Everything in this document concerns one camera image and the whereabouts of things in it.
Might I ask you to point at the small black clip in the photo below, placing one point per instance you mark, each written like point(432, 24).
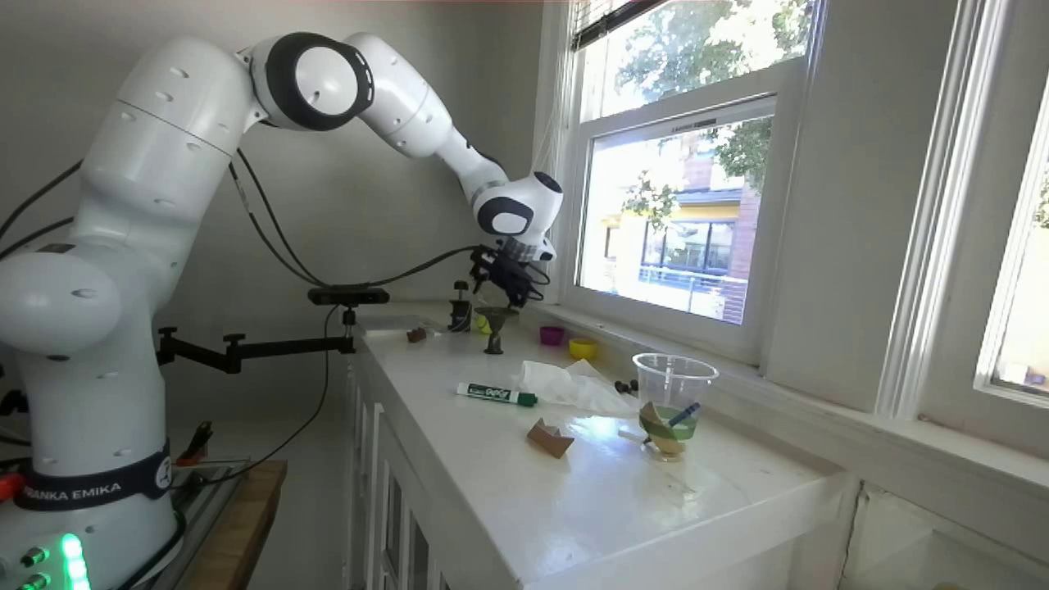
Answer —
point(627, 383)

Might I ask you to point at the black clamp mount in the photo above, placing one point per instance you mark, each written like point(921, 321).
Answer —
point(459, 309)

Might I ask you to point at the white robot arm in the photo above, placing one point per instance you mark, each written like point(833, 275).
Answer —
point(96, 496)

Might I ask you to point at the clear plastic cup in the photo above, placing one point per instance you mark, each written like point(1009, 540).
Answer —
point(674, 392)

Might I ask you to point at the small brown block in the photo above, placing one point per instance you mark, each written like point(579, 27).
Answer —
point(418, 335)

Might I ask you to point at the crumpled clear plastic sheet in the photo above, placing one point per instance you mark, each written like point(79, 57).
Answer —
point(574, 383)

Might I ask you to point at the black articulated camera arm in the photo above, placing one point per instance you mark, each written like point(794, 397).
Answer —
point(337, 335)

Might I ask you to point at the brown wooden polyhedron block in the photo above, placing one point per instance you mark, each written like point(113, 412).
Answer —
point(550, 439)

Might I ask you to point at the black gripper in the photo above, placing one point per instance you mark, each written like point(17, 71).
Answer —
point(516, 279)

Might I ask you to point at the green whiteboard marker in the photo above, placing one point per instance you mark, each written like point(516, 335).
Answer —
point(499, 395)

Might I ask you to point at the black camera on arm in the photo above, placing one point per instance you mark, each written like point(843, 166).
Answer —
point(349, 295)

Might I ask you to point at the dark metal goblet stand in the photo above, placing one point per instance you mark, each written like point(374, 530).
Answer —
point(495, 321)

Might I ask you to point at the magenta plastic bowl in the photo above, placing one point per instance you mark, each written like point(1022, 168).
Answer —
point(551, 335)

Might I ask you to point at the yellow plastic bowl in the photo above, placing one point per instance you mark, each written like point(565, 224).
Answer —
point(582, 347)

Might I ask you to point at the wooden side table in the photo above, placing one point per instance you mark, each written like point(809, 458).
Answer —
point(234, 540)

